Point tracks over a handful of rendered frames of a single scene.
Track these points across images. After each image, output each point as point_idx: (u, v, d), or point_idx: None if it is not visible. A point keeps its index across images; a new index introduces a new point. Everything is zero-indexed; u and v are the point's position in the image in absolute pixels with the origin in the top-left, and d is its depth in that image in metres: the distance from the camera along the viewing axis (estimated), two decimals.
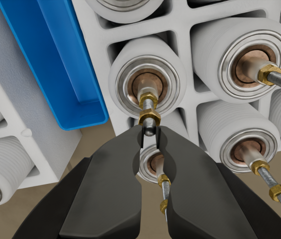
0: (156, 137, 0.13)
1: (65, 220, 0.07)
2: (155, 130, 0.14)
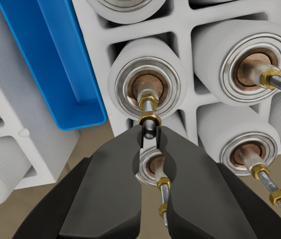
0: (156, 137, 0.13)
1: (65, 220, 0.07)
2: (144, 135, 0.14)
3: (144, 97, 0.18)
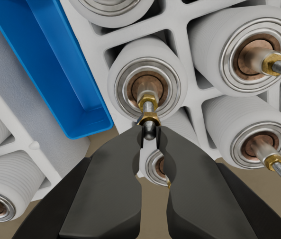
0: (156, 137, 0.13)
1: (65, 220, 0.07)
2: (150, 127, 0.14)
3: (156, 108, 0.18)
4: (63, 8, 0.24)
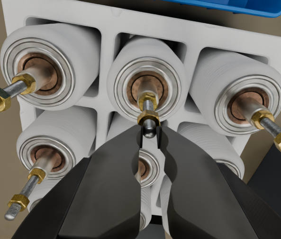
0: (157, 137, 0.13)
1: (64, 221, 0.07)
2: (153, 134, 0.14)
3: (140, 108, 0.18)
4: (240, 30, 0.25)
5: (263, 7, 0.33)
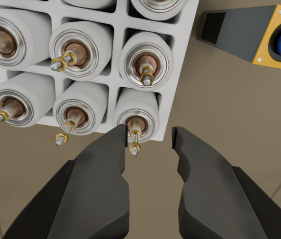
0: (172, 137, 0.13)
1: (52, 225, 0.06)
2: None
3: None
4: None
5: None
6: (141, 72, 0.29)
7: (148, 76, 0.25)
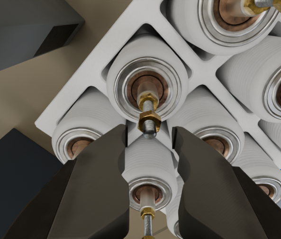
0: (172, 137, 0.13)
1: (52, 225, 0.06)
2: None
3: None
4: None
5: None
6: (140, 106, 0.18)
7: (149, 119, 0.15)
